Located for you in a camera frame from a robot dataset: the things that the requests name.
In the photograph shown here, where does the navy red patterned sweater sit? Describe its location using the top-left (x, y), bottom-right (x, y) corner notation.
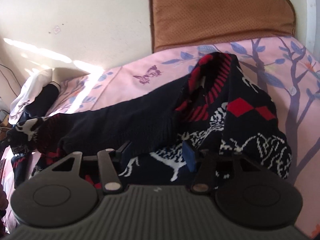
top-left (7, 52), bottom-right (292, 185)

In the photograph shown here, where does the dark folded garment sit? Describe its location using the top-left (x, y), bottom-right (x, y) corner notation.
top-left (22, 81), bottom-right (61, 120)

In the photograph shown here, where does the white folded garment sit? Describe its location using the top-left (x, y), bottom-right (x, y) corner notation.
top-left (9, 69), bottom-right (53, 125)

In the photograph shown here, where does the pink floral bed sheet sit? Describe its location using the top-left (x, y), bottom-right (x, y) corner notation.
top-left (1, 37), bottom-right (319, 239)

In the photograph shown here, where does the brown dotted cushion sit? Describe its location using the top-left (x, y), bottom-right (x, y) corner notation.
top-left (149, 0), bottom-right (296, 52)

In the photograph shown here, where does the pink wall sticker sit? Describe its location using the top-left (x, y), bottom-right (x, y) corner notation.
top-left (53, 25), bottom-right (61, 34)

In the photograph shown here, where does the black wall cable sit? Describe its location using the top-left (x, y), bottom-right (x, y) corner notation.
top-left (0, 63), bottom-right (20, 98)

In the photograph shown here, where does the white window frame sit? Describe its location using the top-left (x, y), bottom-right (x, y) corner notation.
top-left (305, 0), bottom-right (319, 60)

